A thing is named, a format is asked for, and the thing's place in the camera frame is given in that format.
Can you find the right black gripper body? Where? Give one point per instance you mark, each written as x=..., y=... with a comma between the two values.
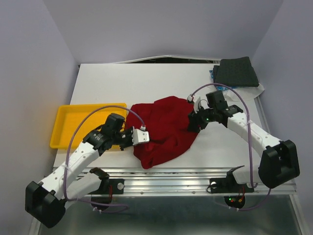
x=202, y=117

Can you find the aluminium mounting rail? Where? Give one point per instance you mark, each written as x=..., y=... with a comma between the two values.
x=179, y=177

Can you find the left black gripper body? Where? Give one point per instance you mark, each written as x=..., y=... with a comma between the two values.
x=123, y=139

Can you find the dark grey dotted skirt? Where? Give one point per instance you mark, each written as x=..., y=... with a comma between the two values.
x=237, y=72

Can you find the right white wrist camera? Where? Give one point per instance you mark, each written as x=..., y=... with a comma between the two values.
x=196, y=102

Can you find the white paper sheet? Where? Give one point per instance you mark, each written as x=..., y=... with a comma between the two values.
x=246, y=93

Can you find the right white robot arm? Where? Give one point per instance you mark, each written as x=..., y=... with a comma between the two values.
x=279, y=160

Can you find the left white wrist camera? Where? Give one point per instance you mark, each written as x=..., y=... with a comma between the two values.
x=140, y=137

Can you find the red skirt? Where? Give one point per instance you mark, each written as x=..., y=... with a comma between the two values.
x=166, y=121

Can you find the yellow plastic tray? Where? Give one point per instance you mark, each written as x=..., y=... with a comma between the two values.
x=70, y=116

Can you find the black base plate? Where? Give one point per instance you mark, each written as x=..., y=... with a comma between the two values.
x=115, y=186
x=235, y=192

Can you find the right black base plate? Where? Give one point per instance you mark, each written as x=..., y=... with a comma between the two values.
x=235, y=192

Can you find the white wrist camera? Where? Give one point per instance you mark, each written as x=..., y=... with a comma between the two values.
x=196, y=102
x=140, y=137

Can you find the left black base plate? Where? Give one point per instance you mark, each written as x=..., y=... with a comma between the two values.
x=115, y=186

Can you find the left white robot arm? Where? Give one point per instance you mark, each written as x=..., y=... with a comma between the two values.
x=49, y=199

